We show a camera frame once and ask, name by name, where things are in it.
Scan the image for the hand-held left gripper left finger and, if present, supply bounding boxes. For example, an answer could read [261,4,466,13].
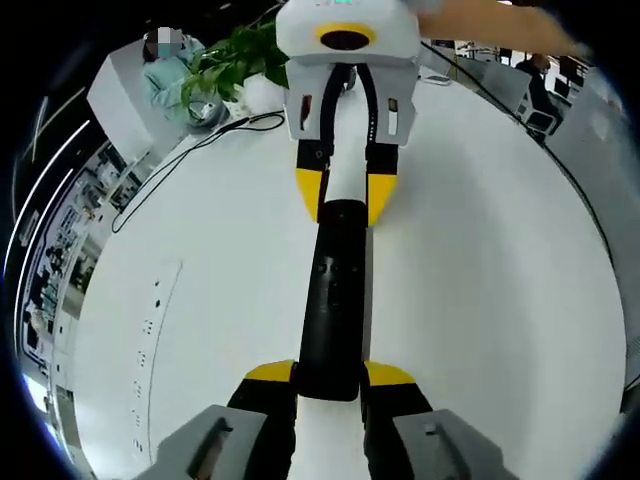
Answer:
[132,358,301,480]

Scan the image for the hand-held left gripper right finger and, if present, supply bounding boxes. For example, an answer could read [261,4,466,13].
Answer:
[359,359,519,480]

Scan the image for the black remote control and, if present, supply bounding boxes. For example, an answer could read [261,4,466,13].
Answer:
[298,198,370,402]

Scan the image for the green potted plant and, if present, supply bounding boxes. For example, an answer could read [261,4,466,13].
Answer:
[182,14,292,112]

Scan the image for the white power strip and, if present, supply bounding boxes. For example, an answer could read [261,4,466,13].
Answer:
[130,259,184,454]

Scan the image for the background display shelving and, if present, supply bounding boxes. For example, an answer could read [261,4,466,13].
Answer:
[19,144,142,351]

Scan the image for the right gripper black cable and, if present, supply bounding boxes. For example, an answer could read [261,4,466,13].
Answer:
[419,41,532,132]

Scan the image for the long dark cable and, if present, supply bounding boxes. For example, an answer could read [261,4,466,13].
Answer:
[111,111,286,234]

